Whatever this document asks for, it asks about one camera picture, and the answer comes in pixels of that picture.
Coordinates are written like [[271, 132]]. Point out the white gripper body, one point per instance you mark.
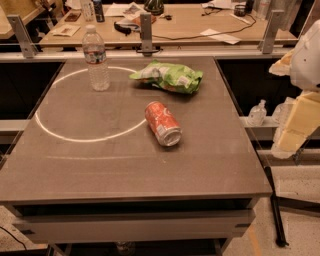
[[307, 63]]

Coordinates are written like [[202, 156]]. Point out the black leaning rod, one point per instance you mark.
[[280, 234]]

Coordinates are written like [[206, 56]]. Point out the white paper sheet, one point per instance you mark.
[[221, 37]]

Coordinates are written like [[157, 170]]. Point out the clear plastic water bottle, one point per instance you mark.
[[95, 57]]

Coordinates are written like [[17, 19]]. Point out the middle metal bracket post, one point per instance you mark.
[[146, 48]]

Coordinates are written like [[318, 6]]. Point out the right clear sanitizer bottle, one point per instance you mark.
[[282, 111]]

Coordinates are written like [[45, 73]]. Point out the brown wallet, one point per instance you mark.
[[73, 17]]

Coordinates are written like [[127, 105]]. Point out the right metal bracket post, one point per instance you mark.
[[267, 43]]

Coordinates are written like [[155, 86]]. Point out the black sunglasses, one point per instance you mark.
[[126, 31]]

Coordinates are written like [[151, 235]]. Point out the orange soda can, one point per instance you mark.
[[163, 124]]

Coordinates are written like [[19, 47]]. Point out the white card on desk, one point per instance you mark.
[[66, 30]]

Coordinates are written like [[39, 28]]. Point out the metal bracket post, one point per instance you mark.
[[267, 43], [27, 47], [146, 48]]

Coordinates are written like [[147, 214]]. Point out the left metal bracket post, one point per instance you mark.
[[27, 47]]

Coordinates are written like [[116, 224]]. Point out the green chip bag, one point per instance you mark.
[[171, 77]]

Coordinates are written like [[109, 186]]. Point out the dark can on desk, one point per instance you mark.
[[98, 9]]

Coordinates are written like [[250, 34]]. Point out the left clear sanitizer bottle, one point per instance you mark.
[[257, 114]]

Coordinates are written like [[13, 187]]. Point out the clear sanitizer bottle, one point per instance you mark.
[[257, 114], [282, 111]]

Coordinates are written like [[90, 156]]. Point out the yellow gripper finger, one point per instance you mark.
[[303, 120], [282, 66]]

